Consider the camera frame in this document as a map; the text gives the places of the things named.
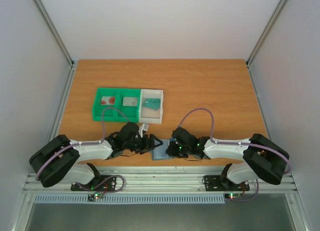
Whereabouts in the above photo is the white translucent bin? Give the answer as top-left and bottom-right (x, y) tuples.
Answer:
(138, 89), (164, 124)

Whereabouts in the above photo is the right aluminium frame post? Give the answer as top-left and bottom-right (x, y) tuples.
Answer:
(246, 0), (289, 69)

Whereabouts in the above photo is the left small circuit board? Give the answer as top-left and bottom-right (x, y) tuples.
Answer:
(87, 193), (104, 202)

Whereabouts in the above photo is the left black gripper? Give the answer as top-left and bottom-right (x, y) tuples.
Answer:
(124, 134), (164, 155)

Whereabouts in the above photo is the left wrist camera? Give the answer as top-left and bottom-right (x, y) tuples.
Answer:
(138, 123), (149, 137)

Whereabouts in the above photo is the red and white card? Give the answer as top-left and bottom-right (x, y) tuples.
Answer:
(100, 96), (116, 106)

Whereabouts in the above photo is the left green bin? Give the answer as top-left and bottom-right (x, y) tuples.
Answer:
(92, 87), (119, 122)

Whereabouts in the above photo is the small circuit board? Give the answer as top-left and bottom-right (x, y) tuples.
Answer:
(224, 192), (242, 200)
(87, 193), (104, 202)

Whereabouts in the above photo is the teal card in bin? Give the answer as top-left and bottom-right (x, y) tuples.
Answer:
(142, 98), (161, 110)

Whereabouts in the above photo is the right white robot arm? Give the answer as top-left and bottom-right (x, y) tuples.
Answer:
(165, 127), (290, 191)

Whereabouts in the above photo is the aluminium frame post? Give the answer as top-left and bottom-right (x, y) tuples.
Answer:
(246, 0), (289, 69)
(33, 0), (74, 67)

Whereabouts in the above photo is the middle green bin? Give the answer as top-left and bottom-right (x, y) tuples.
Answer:
(114, 88), (141, 123)

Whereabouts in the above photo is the right small circuit board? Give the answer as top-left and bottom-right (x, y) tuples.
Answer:
(224, 192), (242, 200)

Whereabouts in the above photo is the left aluminium frame post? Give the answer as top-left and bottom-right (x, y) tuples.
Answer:
(33, 0), (74, 67)

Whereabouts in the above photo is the aluminium front rail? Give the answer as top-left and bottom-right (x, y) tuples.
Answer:
(22, 166), (298, 194)

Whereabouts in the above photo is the grey slotted cable duct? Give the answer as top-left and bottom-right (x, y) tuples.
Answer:
(33, 193), (225, 205)

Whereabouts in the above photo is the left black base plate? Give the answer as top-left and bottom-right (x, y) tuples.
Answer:
(70, 175), (117, 192)

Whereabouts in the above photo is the green bin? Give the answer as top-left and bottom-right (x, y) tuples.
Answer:
(114, 88), (141, 123)
(92, 87), (119, 122)

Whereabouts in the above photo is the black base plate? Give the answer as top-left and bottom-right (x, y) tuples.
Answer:
(70, 175), (117, 192)
(202, 175), (250, 192)

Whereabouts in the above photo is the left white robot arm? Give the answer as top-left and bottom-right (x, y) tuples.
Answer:
(29, 122), (164, 191)

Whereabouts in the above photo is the grey white card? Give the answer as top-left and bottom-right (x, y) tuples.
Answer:
(122, 96), (138, 107)

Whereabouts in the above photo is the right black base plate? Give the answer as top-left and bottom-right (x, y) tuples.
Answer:
(202, 175), (250, 192)

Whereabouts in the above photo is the teal leather card holder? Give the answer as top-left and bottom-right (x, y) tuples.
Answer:
(151, 139), (173, 161)

